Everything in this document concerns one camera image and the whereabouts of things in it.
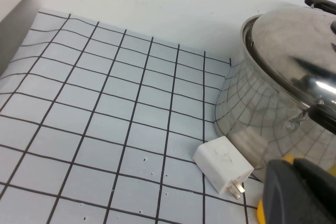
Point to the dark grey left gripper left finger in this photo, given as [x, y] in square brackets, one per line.
[283, 197]

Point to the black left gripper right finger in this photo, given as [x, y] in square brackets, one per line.
[320, 179]

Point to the stainless steel pot lid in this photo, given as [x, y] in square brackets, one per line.
[288, 51]

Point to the white usb charger plug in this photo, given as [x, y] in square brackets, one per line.
[220, 163]

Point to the grey black-grid table mat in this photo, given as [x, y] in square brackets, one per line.
[105, 103]

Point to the white partition board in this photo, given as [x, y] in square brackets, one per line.
[15, 24]

